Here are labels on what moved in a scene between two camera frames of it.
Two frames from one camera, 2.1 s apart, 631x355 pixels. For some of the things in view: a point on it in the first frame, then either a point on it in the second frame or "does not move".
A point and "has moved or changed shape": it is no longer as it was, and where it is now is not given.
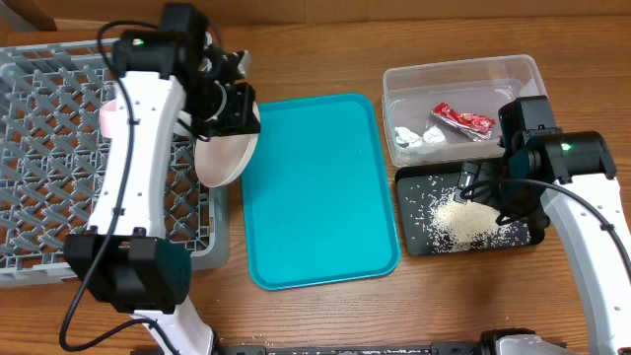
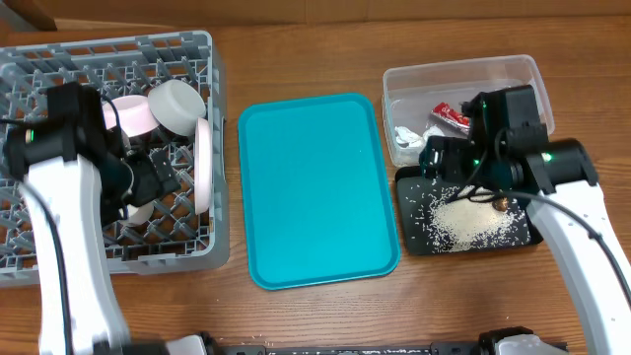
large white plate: (219, 161) has moved or changed shape
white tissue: (406, 139) does not move
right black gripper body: (514, 200) to (461, 167)
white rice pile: (457, 226) does not move
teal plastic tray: (315, 197) does not move
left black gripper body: (236, 114) to (161, 174)
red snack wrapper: (476, 126) does not move
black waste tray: (432, 221) does not move
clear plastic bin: (450, 110) does not move
